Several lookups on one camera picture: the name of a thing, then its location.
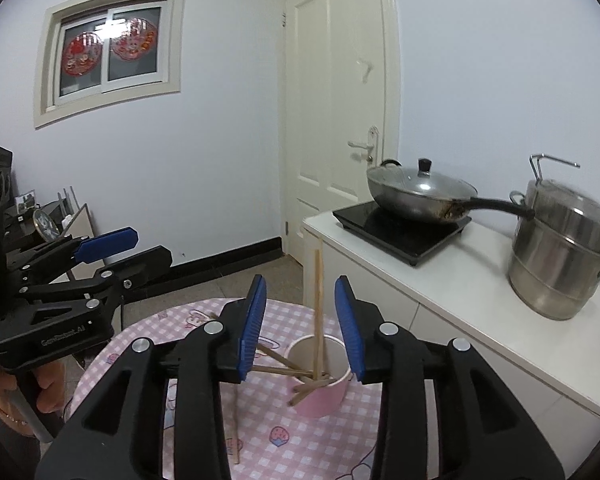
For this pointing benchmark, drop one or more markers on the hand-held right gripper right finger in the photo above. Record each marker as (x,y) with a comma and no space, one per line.
(349,330)

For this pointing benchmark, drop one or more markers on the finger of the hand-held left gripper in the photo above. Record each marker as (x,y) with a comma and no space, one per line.
(145,262)
(105,242)

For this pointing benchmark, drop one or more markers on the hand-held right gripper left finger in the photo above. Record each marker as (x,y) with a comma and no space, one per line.
(252,330)

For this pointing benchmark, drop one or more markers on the pink cup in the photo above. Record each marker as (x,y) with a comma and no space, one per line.
(320,400)

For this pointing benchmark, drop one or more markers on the bunch of wooden chopsticks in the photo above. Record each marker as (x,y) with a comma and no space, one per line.
(302,395)

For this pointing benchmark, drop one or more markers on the person's left hand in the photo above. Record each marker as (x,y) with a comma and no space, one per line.
(50,390)

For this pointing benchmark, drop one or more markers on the metal rods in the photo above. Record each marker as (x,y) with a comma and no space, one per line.
(67,200)

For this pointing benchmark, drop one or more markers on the round silver clock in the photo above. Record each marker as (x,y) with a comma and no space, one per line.
(45,224)

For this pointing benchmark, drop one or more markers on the black induction cooker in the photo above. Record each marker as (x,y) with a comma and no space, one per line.
(395,237)

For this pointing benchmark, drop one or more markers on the white counter cabinet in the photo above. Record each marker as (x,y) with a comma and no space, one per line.
(455,285)

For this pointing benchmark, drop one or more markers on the pink checked tablecloth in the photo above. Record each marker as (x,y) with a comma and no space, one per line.
(280,452)

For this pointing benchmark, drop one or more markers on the glass wok lid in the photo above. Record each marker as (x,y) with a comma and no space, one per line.
(430,185)

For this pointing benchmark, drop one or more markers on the red round window decal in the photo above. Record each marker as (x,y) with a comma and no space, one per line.
(82,54)
(132,37)

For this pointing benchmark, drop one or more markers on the white framed window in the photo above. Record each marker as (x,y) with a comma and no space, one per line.
(105,45)

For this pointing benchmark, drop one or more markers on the stainless steel steamer pot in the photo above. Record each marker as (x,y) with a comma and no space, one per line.
(555,260)

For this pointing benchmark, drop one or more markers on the cream panel door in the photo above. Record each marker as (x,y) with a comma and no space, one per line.
(330,85)

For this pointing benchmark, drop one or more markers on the white door hook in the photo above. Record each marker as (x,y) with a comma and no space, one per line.
(366,66)

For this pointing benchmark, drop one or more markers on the small photo frame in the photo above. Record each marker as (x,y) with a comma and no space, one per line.
(26,200)

